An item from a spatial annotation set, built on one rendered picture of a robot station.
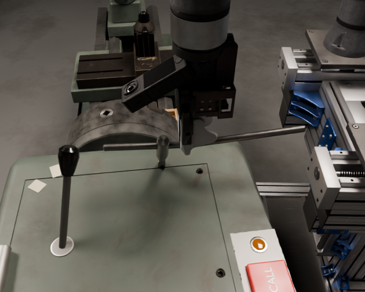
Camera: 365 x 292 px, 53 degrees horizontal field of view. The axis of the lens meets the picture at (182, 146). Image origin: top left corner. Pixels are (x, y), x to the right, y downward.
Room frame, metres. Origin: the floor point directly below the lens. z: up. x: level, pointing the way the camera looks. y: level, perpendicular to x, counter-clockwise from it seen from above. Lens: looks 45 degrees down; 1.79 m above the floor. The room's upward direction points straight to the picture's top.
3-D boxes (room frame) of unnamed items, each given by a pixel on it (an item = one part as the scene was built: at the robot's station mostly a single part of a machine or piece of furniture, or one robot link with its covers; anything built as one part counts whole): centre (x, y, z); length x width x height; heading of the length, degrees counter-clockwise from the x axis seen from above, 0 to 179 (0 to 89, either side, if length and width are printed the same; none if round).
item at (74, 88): (1.33, 0.19, 0.89); 0.53 x 0.30 x 0.06; 97
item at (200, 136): (0.43, -0.03, 1.37); 0.06 x 0.03 x 0.09; 97
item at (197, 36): (0.45, -0.02, 1.56); 0.08 x 0.08 x 0.05
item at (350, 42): (1.09, -0.55, 1.21); 0.15 x 0.15 x 0.10
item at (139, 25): (1.29, 0.14, 1.13); 0.08 x 0.08 x 0.03
